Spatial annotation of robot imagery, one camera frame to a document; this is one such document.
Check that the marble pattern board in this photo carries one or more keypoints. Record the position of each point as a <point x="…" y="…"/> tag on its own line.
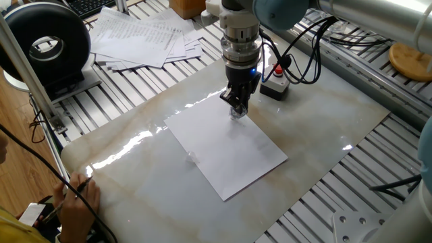
<point x="303" y="135"/>

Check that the clear glass pitcher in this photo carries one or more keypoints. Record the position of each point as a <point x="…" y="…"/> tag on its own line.
<point x="337" y="27"/>

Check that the silver robot mounting plate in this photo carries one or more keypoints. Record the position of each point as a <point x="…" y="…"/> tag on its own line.
<point x="351" y="229"/>

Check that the printed white paper sheet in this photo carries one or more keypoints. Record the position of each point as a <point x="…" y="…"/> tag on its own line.
<point x="135" y="37"/>
<point x="189" y="33"/>
<point x="192" y="54"/>

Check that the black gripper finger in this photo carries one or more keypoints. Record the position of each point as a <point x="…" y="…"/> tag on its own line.
<point x="244" y="101"/>
<point x="229" y="96"/>

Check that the round wooden stand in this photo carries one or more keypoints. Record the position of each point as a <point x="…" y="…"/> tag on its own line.
<point x="406" y="62"/>

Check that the wooden box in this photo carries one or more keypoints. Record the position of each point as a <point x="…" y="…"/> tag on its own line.
<point x="189" y="8"/>

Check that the smartphone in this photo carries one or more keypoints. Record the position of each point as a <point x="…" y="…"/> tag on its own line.
<point x="32" y="213"/>

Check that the black computer keyboard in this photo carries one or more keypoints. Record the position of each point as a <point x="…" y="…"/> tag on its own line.
<point x="91" y="6"/>

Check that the red emergency stop button box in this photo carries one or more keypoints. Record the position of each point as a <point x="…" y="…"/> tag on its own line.
<point x="275" y="86"/>

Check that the person right hand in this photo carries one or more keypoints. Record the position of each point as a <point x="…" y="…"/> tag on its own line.
<point x="77" y="212"/>

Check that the aluminium frame post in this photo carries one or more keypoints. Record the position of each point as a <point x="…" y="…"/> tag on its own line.
<point x="28" y="72"/>
<point x="121" y="5"/>

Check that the grey metal base plate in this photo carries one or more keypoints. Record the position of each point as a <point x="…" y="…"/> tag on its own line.
<point x="87" y="81"/>

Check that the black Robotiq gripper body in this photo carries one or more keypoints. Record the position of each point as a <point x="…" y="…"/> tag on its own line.
<point x="241" y="79"/>

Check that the person torso yellow vest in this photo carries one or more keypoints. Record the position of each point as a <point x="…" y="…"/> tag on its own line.
<point x="17" y="227"/>

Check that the person left hand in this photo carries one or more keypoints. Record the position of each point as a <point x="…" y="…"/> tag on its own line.
<point x="30" y="216"/>

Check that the clear adhesive tape piece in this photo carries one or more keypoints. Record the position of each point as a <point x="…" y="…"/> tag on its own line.
<point x="192" y="157"/>

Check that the small blue white pen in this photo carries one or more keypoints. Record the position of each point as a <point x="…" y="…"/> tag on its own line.
<point x="237" y="113"/>

